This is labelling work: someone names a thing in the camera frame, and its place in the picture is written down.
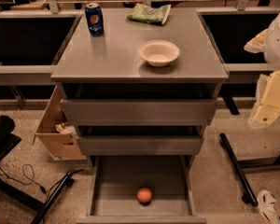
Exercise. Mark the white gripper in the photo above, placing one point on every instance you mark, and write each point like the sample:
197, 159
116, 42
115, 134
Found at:
278, 42

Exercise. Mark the orange fruit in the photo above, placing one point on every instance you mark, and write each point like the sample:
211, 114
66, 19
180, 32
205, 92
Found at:
144, 195

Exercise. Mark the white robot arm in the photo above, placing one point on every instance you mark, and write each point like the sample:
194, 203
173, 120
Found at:
272, 44

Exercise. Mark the grey drawer cabinet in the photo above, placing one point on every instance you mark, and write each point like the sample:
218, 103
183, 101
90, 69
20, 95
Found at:
140, 89

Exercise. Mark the grey top drawer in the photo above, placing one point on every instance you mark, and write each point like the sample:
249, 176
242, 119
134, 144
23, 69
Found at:
138, 112

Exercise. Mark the grey drawer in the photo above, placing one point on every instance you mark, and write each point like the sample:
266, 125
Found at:
138, 112
140, 145
116, 180

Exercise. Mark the grey middle drawer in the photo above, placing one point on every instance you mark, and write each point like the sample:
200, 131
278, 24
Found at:
140, 145

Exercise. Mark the grey bottom drawer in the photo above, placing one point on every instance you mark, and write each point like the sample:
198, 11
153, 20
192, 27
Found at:
116, 180

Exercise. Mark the white paper bowl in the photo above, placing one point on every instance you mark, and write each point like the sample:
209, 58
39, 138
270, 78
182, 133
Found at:
158, 53

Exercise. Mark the green chip bag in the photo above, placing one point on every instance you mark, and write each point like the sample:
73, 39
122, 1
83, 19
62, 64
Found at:
150, 15

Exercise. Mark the white sneaker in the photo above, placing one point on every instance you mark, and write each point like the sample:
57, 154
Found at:
266, 207

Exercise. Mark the blue soda can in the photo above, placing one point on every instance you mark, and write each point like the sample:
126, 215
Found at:
95, 19

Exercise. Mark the crumpled paper in box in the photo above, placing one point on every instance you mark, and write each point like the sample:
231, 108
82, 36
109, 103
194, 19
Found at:
65, 128

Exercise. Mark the cardboard box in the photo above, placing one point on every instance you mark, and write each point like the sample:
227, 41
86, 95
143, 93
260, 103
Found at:
61, 146

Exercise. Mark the black floor stand leg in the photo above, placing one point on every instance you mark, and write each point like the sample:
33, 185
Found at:
66, 181

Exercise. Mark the black chair base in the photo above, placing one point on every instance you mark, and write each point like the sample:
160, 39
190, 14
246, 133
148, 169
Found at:
8, 140

